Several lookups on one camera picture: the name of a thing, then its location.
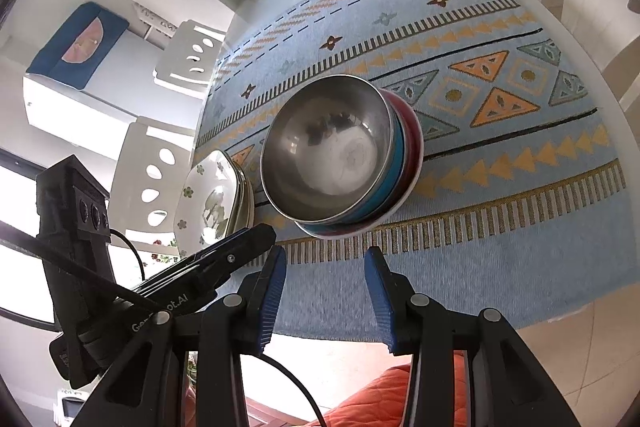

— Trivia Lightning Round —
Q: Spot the blue and pink cover cloth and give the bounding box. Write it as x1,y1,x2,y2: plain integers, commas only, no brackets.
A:
26,2,130,88

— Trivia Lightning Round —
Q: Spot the small white floral plate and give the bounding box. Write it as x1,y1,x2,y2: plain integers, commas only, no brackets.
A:
172,150,245,260

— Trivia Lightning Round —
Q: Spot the black cable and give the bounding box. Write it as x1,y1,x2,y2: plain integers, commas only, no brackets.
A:
0,222,321,427

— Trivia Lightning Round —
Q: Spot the white wall rack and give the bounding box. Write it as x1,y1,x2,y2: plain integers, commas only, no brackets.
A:
132,2,178,40

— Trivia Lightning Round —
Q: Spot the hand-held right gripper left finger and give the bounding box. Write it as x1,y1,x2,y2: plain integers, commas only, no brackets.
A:
75,246,288,427

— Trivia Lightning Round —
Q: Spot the white refrigerator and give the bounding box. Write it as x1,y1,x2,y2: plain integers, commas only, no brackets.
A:
22,32,168,142

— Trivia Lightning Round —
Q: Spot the orange cushion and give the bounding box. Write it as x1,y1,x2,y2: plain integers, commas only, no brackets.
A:
320,364,471,427

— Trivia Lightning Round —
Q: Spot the blue steel bowl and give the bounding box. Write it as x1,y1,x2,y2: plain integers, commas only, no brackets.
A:
260,74,406,227

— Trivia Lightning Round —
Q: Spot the patterned blue woven table mat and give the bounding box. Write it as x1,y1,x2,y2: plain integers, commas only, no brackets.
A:
192,0,628,343

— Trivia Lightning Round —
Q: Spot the pink steel bowl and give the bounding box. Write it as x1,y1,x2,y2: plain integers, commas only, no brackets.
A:
295,88,426,230

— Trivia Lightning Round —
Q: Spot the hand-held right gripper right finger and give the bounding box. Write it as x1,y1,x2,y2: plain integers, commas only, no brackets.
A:
364,246,583,427

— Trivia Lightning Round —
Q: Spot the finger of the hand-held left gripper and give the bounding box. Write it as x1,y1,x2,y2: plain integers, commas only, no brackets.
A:
145,223,277,291

